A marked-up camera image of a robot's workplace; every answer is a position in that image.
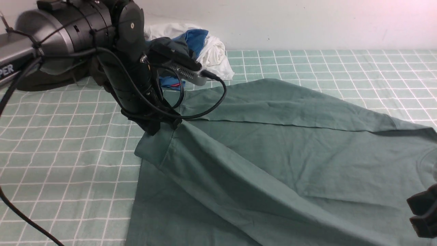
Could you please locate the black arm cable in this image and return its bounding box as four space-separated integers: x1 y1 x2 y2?
0 56 65 246

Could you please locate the green long-sleeved shirt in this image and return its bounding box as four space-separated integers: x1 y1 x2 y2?
125 79 436 246

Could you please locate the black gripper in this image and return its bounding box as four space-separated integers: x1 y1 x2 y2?
99 51 183 136
406 184 437 238

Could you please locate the black camera cable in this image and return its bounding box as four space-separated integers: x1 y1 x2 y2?
96 47 227 120

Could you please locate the blue crumpled garment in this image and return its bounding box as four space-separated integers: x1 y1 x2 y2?
159 29 209 91

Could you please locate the green checkered tablecloth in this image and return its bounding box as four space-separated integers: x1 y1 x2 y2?
0 50 437 246

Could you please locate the white crumpled garment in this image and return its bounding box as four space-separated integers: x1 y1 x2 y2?
144 23 235 81

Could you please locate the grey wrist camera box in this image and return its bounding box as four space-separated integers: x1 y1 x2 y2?
147 43 209 86

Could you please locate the dark green crumpled garment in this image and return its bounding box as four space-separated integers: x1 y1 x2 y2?
147 37 201 70

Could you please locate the dark olive crumpled garment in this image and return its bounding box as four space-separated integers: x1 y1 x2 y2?
17 61 91 92

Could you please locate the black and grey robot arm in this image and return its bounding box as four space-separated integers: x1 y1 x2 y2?
1 0 436 246

